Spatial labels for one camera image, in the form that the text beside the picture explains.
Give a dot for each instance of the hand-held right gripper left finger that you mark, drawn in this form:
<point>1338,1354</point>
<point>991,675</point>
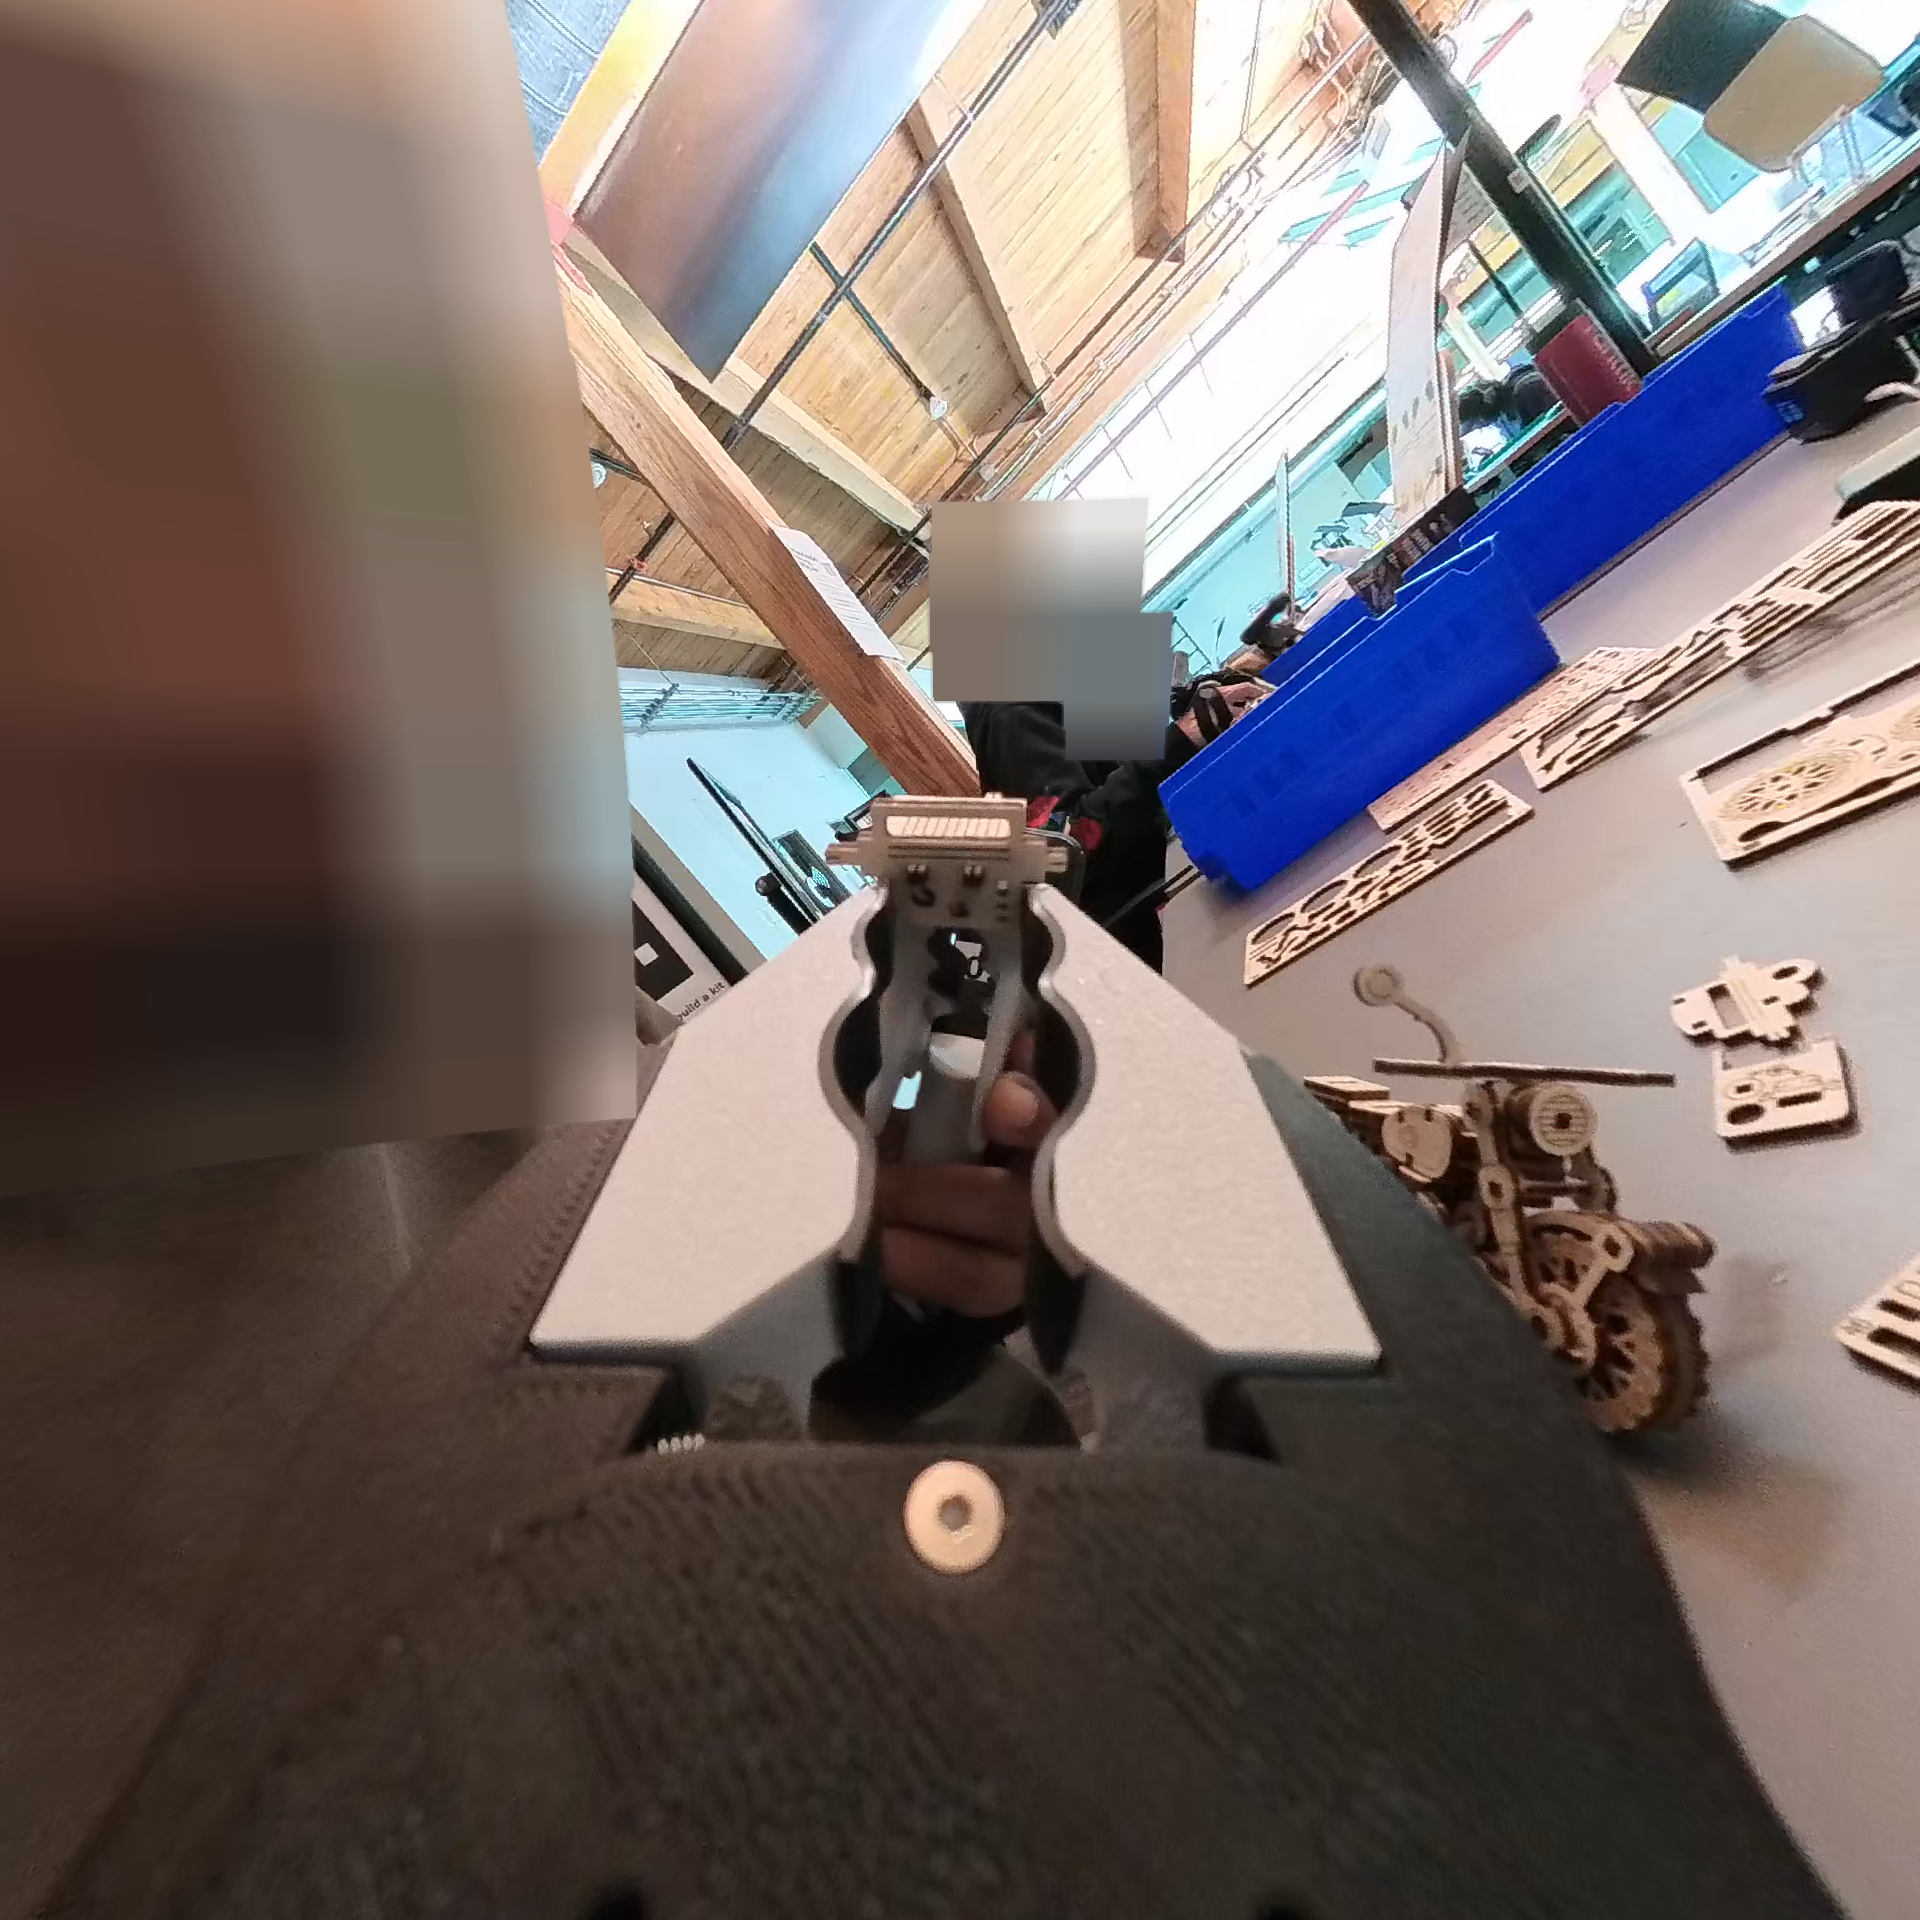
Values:
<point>707,1186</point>

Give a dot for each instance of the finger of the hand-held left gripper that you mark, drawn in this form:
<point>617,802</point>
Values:
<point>999,1002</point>
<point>906,1035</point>

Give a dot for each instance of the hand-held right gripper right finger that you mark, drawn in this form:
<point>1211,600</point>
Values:
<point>1201,1198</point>

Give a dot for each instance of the ribbed wooden model part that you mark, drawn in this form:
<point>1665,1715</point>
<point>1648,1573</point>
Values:
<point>949,841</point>

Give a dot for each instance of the wooden motorcycle model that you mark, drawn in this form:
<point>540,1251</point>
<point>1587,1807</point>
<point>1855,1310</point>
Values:
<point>1560,1246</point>

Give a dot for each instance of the grey desk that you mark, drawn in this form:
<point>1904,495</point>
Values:
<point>1577,960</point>

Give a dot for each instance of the person's left hand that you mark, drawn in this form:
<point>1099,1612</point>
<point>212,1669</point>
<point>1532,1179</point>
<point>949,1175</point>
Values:
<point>963,1228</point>

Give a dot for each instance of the framed black-white marker poster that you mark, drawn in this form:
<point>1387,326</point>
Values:
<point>673,960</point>

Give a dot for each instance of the black monitor on stand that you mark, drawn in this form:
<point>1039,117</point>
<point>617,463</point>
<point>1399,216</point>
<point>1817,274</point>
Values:
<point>767,841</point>

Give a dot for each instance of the white paper sign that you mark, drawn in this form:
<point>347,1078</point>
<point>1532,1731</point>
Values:
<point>840,591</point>

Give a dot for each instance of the short blue plastic bin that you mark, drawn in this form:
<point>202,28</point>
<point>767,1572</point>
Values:
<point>1349,735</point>

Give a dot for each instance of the small wooden cutout piece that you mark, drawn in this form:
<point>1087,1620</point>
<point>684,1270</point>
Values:
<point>1749,1002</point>

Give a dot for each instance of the square wooden cutout piece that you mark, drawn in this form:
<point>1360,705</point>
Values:
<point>1784,1092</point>

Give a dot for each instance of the wooden grid piece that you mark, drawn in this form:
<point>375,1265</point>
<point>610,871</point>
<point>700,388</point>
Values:
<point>1893,1325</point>

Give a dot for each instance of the wooden wheel parts sheet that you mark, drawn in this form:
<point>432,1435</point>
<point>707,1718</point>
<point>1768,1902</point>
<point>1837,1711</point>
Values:
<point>1800,781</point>

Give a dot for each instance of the long wooden parts sheet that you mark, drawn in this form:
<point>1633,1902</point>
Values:
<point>1727,643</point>

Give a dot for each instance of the white display board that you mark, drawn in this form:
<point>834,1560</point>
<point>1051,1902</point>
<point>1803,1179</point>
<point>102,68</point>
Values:
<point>1424,344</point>

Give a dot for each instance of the long blue plastic bin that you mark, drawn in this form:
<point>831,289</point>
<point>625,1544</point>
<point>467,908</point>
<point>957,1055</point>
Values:
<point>1652,463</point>

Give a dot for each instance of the hanging grey panel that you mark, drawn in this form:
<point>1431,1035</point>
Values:
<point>782,164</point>

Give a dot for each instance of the maroon cylinder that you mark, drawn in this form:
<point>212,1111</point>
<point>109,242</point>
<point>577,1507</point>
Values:
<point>1593,360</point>

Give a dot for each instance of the black pole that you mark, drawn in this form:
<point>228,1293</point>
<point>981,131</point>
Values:
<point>1499,164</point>

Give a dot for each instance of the flat black box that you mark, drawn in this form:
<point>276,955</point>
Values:
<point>1883,472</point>

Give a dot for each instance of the black device case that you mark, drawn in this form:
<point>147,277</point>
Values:
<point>1837,382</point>

